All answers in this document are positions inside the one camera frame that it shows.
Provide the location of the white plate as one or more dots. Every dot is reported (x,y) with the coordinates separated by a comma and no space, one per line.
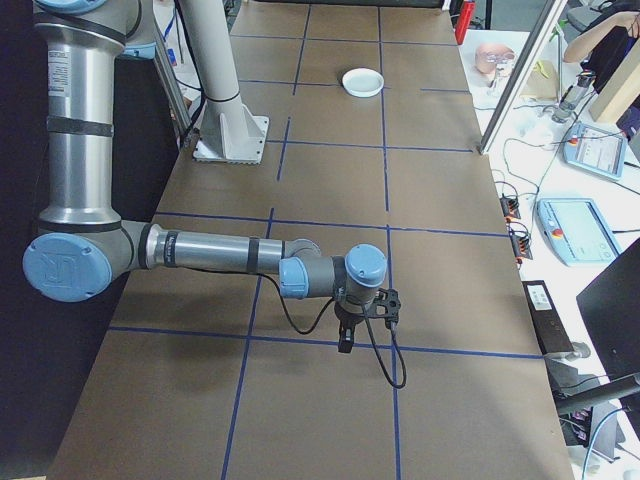
(363,80)

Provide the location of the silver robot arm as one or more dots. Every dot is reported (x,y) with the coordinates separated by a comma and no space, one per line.
(210,250)

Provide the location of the black rectangular box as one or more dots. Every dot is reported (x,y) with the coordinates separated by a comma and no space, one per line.
(547,320)

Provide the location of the white side desk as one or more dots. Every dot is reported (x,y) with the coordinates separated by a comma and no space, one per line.
(562,277)

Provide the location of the grey blue teach pendant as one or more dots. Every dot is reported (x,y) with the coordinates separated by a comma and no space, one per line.
(595,150)
(575,232)

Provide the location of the crumpled white tissue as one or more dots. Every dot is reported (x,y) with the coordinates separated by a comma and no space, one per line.
(537,132)

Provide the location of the black computer monitor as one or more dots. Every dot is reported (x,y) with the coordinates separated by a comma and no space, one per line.
(615,310)

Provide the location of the pink mannequin head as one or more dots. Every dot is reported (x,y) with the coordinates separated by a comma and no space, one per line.
(492,59)

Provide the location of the beige paper bag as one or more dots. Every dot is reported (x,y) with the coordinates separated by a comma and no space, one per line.
(540,80)

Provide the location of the clear bottle with metal cap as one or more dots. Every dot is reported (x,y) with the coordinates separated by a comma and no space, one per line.
(570,99)

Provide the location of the grey chair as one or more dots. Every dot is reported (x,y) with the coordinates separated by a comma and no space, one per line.
(587,14)

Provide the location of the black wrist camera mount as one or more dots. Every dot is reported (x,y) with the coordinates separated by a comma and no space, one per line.
(387,303)

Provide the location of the white pedestal column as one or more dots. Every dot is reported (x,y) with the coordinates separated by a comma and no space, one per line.
(220,75)

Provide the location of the aluminium frame post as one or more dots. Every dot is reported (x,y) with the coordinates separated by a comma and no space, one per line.
(520,85)

